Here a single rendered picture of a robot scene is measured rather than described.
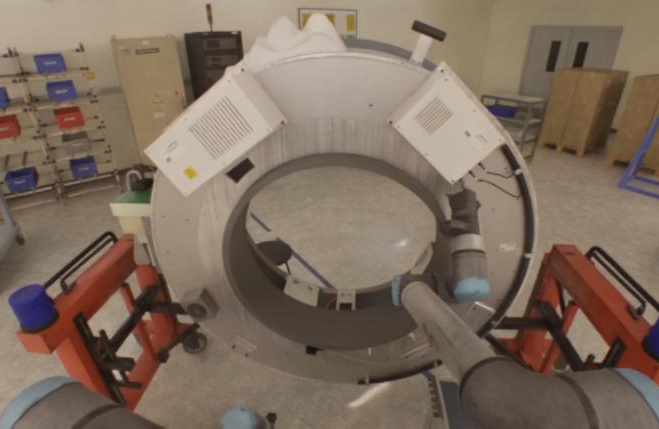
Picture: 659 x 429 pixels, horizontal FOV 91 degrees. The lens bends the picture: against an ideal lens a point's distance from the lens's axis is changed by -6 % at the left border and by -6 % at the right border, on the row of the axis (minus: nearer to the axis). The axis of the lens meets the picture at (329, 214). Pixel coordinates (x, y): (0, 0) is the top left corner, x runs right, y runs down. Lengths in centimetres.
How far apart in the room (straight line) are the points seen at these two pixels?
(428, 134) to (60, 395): 90
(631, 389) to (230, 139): 93
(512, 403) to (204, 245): 110
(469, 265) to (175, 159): 85
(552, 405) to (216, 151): 88
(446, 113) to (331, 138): 34
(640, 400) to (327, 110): 91
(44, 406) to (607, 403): 72
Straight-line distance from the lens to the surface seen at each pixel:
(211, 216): 128
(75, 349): 179
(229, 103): 94
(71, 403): 58
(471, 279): 96
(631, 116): 717
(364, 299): 186
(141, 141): 560
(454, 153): 99
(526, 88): 1057
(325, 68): 104
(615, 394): 62
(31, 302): 159
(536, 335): 233
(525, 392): 57
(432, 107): 95
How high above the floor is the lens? 190
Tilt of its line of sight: 28 degrees down
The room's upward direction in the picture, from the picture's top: 1 degrees counter-clockwise
